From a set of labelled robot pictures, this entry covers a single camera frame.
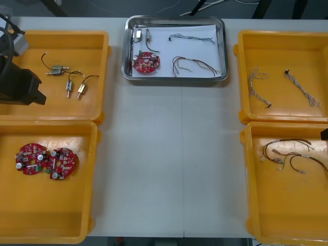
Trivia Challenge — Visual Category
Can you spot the steel tray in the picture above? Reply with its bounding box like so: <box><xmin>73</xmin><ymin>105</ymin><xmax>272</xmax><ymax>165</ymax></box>
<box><xmin>120</xmin><ymin>15</ymin><xmax>230</xmax><ymax>82</ymax></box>

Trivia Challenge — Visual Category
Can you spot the white paper sheet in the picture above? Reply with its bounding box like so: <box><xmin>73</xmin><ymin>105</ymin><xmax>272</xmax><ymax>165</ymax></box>
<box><xmin>132</xmin><ymin>24</ymin><xmax>222</xmax><ymax>77</ymax></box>

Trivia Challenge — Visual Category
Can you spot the white floor cable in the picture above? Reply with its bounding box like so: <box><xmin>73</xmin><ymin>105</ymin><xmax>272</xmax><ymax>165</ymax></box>
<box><xmin>179</xmin><ymin>0</ymin><xmax>259</xmax><ymax>16</ymax></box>

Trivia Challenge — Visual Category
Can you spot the dark brown wire harness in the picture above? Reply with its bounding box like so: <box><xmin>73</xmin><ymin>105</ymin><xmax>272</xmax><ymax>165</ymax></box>
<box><xmin>260</xmin><ymin>138</ymin><xmax>316</xmax><ymax>162</ymax></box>

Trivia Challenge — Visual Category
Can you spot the round red circuit board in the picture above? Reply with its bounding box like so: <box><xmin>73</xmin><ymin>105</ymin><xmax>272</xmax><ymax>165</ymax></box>
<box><xmin>131</xmin><ymin>50</ymin><xmax>161</xmax><ymax>76</ymax></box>
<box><xmin>45</xmin><ymin>148</ymin><xmax>78</xmax><ymax>181</ymax></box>
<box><xmin>14</xmin><ymin>143</ymin><xmax>49</xmax><ymax>176</ymax></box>

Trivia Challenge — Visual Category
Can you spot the red-brown wire harness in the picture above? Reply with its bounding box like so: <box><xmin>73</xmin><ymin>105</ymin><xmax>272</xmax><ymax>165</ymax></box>
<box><xmin>273</xmin><ymin>152</ymin><xmax>328</xmax><ymax>175</ymax></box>

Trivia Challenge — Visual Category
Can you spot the red green-yellow wire harness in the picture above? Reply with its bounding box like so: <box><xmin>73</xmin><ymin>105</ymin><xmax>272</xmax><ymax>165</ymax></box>
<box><xmin>171</xmin><ymin>55</ymin><xmax>222</xmax><ymax>77</ymax></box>

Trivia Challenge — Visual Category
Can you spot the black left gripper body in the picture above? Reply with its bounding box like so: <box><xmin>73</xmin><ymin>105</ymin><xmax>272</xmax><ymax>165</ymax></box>
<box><xmin>0</xmin><ymin>63</ymin><xmax>43</xmax><ymax>106</ymax></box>

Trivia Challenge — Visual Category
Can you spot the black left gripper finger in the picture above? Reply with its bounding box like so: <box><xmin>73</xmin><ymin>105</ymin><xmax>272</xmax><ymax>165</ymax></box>
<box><xmin>28</xmin><ymin>88</ymin><xmax>48</xmax><ymax>106</ymax></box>

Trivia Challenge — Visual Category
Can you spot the yellow-orange plastic bin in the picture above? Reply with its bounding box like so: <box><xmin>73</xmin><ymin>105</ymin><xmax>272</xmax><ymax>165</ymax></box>
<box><xmin>0</xmin><ymin>30</ymin><xmax>113</xmax><ymax>126</ymax></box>
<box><xmin>0</xmin><ymin>120</ymin><xmax>102</xmax><ymax>244</ymax></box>
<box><xmin>239</xmin><ymin>121</ymin><xmax>328</xmax><ymax>244</ymax></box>
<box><xmin>233</xmin><ymin>30</ymin><xmax>328</xmax><ymax>126</ymax></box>

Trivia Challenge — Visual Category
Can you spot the black stand leg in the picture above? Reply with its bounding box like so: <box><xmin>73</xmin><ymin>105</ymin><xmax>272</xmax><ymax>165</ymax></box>
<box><xmin>188</xmin><ymin>0</ymin><xmax>209</xmax><ymax>16</ymax></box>

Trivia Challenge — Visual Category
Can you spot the twisted blue-white wire harness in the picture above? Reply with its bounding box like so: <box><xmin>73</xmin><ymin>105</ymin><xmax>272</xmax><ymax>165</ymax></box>
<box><xmin>168</xmin><ymin>33</ymin><xmax>216</xmax><ymax>45</ymax></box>
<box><xmin>249</xmin><ymin>67</ymin><xmax>273</xmax><ymax>108</ymax></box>
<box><xmin>283</xmin><ymin>69</ymin><xmax>321</xmax><ymax>107</ymax></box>

